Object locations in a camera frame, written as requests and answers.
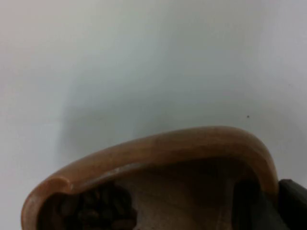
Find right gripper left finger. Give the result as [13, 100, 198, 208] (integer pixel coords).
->
[230, 179, 279, 230]

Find coffee beans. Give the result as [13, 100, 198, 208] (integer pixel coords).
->
[59, 184, 138, 230]

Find dark wooden cup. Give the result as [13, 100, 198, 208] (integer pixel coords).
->
[20, 125, 280, 230]

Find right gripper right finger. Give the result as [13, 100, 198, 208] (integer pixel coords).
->
[277, 178, 307, 230]

